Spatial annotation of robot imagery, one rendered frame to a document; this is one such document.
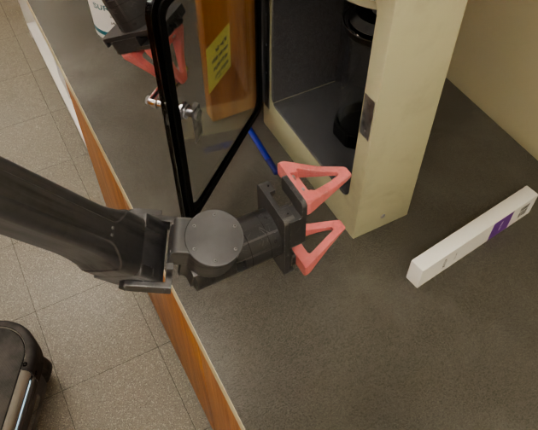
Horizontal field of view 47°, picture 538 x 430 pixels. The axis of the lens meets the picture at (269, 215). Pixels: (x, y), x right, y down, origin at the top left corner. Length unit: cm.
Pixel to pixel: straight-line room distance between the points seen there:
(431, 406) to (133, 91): 83
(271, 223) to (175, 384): 131
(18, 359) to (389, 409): 116
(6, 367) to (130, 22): 118
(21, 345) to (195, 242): 128
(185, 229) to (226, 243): 4
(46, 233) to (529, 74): 94
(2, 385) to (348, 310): 109
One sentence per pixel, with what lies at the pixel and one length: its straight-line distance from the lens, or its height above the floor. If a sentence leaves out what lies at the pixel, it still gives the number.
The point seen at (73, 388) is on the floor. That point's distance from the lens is 200.
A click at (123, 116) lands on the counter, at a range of 126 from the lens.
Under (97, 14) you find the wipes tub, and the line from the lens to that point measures 143.
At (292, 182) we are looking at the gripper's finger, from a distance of 66.
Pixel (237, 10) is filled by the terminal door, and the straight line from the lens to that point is 95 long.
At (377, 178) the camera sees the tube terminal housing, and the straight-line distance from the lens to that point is 94.
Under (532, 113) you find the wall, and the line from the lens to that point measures 126.
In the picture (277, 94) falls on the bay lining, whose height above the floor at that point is 103.
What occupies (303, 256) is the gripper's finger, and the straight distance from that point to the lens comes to 74.
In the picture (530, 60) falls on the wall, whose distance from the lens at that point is 123.
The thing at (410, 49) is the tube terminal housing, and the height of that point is 131.
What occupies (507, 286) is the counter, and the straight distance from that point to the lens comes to 104.
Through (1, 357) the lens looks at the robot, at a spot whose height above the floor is 24.
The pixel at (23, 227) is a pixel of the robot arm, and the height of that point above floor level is 138.
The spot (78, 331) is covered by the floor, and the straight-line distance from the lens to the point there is 209.
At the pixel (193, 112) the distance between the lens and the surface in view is 84.
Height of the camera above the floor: 177
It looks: 52 degrees down
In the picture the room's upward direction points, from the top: straight up
